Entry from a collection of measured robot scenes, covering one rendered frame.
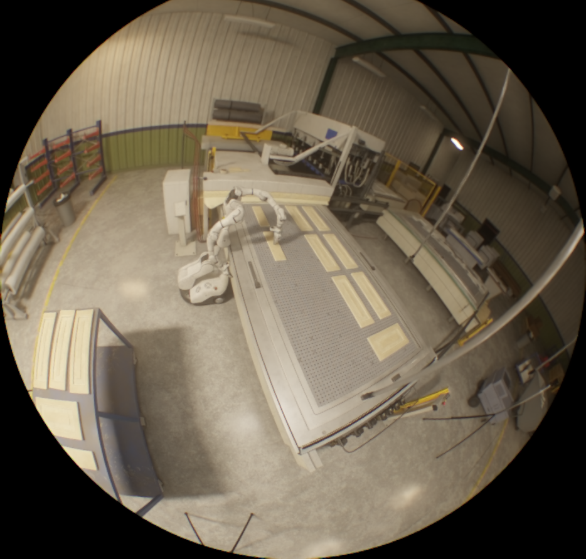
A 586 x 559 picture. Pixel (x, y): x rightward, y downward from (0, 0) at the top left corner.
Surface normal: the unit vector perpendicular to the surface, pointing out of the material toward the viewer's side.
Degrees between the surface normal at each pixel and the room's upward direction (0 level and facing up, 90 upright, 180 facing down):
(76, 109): 90
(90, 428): 0
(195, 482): 0
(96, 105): 90
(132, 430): 0
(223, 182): 90
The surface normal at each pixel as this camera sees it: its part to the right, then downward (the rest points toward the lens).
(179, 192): 0.36, 0.72
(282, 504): 0.26, -0.69
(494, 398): -0.89, 0.10
